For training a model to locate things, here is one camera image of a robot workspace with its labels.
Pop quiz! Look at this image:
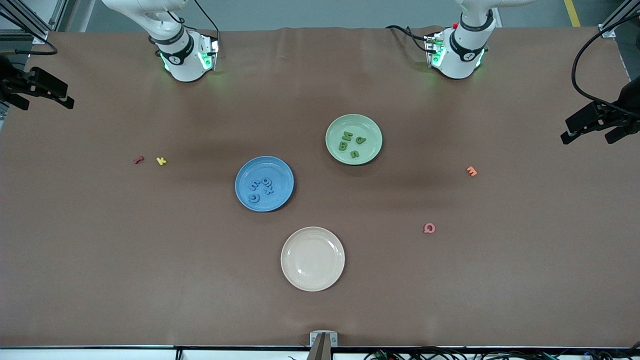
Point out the aluminium frame profile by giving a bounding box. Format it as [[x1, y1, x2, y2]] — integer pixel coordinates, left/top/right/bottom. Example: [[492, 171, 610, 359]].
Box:
[[0, 0, 51, 45], [599, 0, 640, 39]]

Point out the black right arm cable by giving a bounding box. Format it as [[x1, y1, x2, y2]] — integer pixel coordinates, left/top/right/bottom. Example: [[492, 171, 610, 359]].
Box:
[[0, 10, 58, 56]]

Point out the green plate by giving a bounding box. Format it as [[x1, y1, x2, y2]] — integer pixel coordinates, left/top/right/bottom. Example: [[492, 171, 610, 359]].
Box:
[[325, 113, 384, 166]]

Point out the brown table mat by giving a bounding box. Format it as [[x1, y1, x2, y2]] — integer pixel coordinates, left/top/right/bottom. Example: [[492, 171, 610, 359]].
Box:
[[0, 26, 640, 349]]

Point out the black cable bundle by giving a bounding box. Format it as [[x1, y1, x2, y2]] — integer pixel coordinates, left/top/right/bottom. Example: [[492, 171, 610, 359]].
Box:
[[364, 346, 640, 360]]

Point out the beige plate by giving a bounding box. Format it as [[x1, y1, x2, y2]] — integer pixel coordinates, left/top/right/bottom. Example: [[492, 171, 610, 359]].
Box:
[[280, 226, 346, 293]]

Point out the blue plate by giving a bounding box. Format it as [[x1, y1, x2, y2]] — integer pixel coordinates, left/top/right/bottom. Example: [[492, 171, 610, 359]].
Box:
[[234, 155, 295, 213]]

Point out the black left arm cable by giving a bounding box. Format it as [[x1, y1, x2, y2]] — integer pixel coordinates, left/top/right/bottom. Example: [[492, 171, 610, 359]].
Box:
[[571, 12, 640, 118]]

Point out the white table edge rail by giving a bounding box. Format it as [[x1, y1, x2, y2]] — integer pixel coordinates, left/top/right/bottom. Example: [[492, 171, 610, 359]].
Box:
[[0, 347, 640, 360]]

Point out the silver camera mount bracket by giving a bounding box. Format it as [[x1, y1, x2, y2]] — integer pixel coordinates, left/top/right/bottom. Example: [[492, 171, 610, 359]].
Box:
[[309, 330, 339, 348]]

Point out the black arm base cable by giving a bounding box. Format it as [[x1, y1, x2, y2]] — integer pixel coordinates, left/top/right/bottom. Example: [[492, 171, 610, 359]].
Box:
[[385, 24, 436, 55], [191, 0, 221, 36]]

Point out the grey camera stand pole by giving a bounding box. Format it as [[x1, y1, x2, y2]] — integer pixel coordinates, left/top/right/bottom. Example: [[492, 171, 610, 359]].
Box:
[[306, 334, 333, 360]]

